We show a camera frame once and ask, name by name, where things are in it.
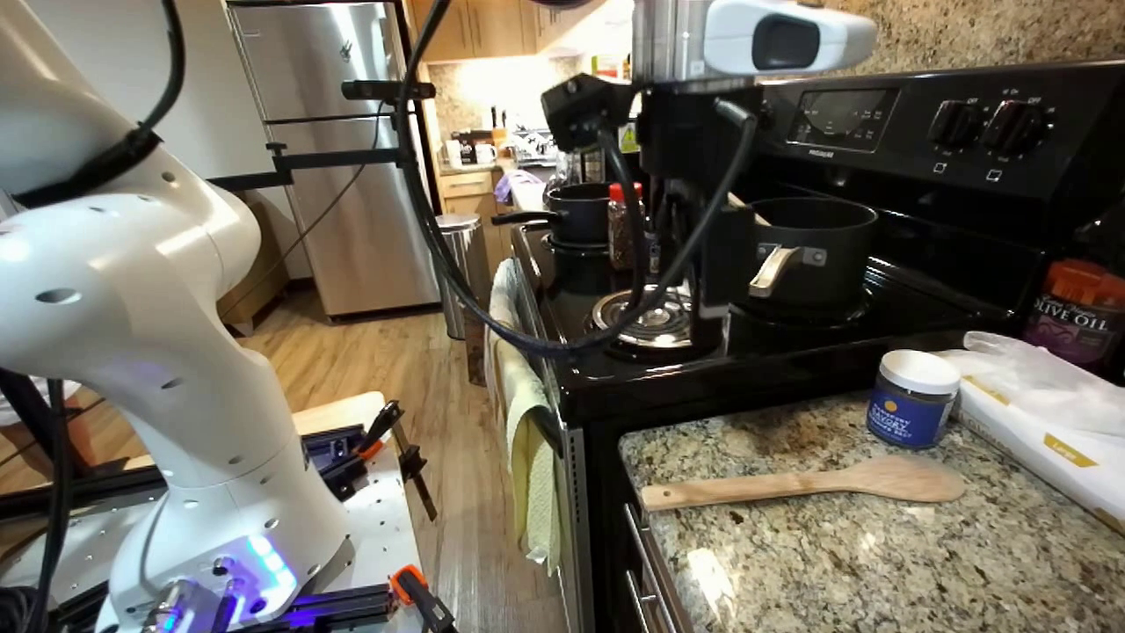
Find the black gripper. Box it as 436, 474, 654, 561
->
637, 78, 761, 354

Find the wooden spatula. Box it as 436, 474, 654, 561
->
637, 454, 967, 518

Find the glass pot lid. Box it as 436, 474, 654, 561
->
586, 281, 731, 359

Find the red-lidded spice jar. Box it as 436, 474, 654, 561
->
604, 180, 642, 277

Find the black saucepan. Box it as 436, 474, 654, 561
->
490, 180, 613, 295

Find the black electric stove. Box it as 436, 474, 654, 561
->
504, 56, 1125, 633

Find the grey trash can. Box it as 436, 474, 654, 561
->
432, 209, 485, 344

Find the yellow hanging towel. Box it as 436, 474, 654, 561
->
482, 256, 567, 576

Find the blue jar with white lid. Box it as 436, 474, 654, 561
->
866, 344, 964, 454

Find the stainless steel refrigerator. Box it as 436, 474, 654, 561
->
226, 0, 443, 318

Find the orange and black clamp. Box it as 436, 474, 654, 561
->
388, 561, 462, 633
315, 399, 409, 504

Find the purple label oil bottle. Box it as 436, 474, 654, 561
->
1018, 256, 1125, 368

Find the robot mounting table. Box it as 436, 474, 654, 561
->
0, 390, 427, 633

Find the black pot with silver handle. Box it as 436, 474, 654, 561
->
728, 188, 882, 311

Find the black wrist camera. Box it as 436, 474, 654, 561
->
541, 69, 642, 154

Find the coil burner with chrome ring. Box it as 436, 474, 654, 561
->
715, 277, 889, 334

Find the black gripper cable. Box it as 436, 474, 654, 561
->
389, 0, 766, 363

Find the light wood wall cabinet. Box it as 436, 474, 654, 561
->
409, 0, 608, 63

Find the silver drawer handle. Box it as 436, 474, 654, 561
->
620, 504, 697, 633

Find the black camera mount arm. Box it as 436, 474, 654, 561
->
206, 78, 438, 196

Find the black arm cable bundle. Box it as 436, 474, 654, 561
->
0, 0, 190, 214

